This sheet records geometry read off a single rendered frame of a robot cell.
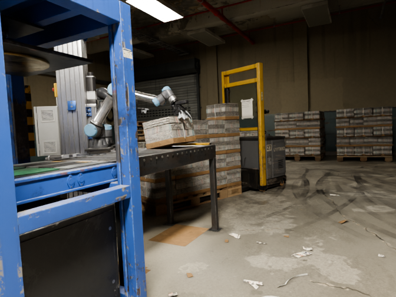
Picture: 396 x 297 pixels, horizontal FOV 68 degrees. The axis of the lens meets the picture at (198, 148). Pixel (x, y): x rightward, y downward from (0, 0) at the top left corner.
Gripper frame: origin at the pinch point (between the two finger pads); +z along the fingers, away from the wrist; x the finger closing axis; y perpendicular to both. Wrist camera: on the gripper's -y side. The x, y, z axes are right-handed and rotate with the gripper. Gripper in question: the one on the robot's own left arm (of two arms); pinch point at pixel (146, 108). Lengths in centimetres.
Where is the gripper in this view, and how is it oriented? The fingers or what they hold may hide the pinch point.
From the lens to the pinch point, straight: 374.7
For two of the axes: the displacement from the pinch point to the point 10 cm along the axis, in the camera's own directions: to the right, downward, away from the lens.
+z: 8.2, -0.7, 5.7
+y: -0.3, 9.8, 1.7
